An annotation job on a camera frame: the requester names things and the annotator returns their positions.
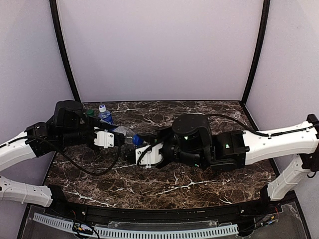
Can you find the blue Pepsi bottle cap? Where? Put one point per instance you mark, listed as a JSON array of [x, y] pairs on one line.
[[137, 141]]

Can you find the white slotted cable duct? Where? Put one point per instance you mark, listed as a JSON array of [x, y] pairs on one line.
[[114, 233]]

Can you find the Pocari Sweat bottle white cap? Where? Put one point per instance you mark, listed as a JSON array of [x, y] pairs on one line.
[[105, 114]]

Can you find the clear plastic bottle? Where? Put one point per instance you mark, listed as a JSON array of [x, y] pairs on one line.
[[237, 115]]

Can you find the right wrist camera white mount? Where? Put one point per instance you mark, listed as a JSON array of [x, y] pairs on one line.
[[152, 157]]

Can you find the black left corner frame post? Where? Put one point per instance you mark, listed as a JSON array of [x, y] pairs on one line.
[[62, 49]]

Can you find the black corner frame post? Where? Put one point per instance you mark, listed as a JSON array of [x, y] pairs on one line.
[[62, 49], [257, 51]]

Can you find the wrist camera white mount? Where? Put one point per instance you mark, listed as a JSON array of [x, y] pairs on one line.
[[152, 157], [104, 139]]

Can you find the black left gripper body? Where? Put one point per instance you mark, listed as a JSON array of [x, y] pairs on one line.
[[118, 139]]

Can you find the black front table rail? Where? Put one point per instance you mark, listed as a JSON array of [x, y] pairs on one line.
[[102, 215]]

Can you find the Pepsi bottle blue label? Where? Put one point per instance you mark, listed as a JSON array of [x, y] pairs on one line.
[[127, 132]]

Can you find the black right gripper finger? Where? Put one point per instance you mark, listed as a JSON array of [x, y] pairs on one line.
[[149, 138], [130, 155]]

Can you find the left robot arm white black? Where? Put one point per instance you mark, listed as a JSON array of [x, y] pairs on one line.
[[69, 126]]

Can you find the black right corner frame post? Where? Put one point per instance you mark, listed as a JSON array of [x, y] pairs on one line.
[[257, 51]]

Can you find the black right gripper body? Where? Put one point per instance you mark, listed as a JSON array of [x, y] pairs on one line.
[[156, 137]]

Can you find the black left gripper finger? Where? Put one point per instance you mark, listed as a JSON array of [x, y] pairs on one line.
[[119, 139], [97, 122]]

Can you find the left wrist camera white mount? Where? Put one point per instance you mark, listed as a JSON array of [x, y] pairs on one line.
[[104, 139]]

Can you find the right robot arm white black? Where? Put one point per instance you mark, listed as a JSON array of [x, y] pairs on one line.
[[189, 141]]

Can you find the Starbucks coffee bottle green cap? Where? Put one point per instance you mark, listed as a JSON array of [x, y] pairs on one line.
[[90, 112]]

